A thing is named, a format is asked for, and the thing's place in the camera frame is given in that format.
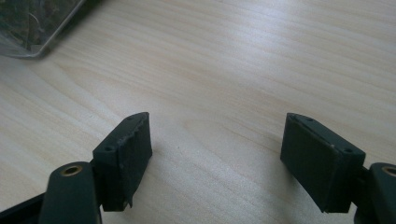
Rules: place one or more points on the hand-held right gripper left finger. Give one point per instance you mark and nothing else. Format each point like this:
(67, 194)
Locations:
(123, 168)

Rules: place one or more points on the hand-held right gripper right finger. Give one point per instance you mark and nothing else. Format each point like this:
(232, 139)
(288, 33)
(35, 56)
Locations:
(317, 161)

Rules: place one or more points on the clear plastic container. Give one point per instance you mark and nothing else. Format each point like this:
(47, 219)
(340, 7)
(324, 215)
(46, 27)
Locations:
(29, 26)

